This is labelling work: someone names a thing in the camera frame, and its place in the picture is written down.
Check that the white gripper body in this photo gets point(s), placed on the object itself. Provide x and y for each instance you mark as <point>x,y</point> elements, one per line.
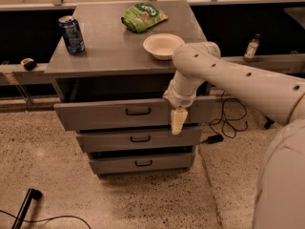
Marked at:
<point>177,98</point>

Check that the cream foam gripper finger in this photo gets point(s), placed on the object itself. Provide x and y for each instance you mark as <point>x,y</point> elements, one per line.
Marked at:
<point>178,118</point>

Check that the grey top drawer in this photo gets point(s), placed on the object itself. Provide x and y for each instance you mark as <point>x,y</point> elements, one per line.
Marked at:
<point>87,116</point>

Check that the grey drawer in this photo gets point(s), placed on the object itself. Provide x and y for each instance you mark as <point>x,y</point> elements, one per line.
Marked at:
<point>135,139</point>
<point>135,164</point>
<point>87,116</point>

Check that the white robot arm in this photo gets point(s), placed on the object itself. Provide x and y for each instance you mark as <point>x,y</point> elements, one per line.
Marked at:
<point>280,197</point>

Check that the grey middle drawer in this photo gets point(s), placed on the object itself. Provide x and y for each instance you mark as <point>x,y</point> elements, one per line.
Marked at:
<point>135,139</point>

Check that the grey drawer cabinet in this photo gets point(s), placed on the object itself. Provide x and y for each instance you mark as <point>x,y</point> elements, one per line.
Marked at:
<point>115,66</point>

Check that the grey bottom drawer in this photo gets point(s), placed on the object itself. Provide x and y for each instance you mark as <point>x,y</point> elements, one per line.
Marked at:
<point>135,164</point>

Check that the white bowl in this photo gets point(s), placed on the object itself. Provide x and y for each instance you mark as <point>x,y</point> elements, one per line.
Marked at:
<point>162,45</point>

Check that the green chip bag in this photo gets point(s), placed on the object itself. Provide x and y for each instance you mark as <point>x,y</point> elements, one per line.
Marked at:
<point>142,16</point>

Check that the small clear bottle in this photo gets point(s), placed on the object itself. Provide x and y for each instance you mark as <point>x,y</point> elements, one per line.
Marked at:
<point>252,47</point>

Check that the blue soda can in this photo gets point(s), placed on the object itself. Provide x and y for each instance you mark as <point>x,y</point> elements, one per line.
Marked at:
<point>72,34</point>

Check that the black yellow tape measure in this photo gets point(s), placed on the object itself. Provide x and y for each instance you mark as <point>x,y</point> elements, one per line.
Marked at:
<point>28,64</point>

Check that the black stand leg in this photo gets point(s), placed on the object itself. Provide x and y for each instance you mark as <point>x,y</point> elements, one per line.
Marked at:
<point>30,195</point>

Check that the grey metal rail shelf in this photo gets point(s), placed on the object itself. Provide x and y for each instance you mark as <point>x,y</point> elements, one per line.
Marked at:
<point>282,63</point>

